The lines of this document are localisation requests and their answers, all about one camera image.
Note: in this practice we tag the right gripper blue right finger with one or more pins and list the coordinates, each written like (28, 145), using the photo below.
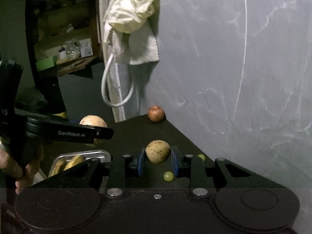
(176, 161)

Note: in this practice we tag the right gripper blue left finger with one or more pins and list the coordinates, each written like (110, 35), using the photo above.
(138, 162)

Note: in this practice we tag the green grape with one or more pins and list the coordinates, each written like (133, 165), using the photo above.
(202, 156)
(168, 176)

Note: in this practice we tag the round beige melon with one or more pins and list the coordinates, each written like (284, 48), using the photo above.
(157, 151)

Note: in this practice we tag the small dark banana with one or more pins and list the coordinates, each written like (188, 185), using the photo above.
(58, 167)

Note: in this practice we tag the large yellow banana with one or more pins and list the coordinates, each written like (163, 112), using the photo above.
(77, 159)

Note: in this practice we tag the person left hand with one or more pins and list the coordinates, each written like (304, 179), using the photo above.
(24, 177)

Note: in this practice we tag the metal baking tray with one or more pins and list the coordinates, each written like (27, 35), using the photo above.
(68, 160)

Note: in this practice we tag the yellow container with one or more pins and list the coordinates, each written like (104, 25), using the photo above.
(62, 114)

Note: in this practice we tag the red apple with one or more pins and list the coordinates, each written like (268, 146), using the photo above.
(155, 113)

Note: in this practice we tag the grey cabinet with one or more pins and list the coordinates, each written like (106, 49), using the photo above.
(82, 96)

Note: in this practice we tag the green box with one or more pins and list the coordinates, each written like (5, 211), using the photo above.
(46, 63)

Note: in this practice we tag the wooden board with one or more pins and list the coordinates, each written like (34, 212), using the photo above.
(75, 65)

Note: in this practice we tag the clear plastic bottle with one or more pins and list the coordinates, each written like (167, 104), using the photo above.
(72, 49)

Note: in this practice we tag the small white box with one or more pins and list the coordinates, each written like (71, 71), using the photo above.
(86, 49)

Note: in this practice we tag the white hanging cloth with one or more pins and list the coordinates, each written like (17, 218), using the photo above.
(134, 48)

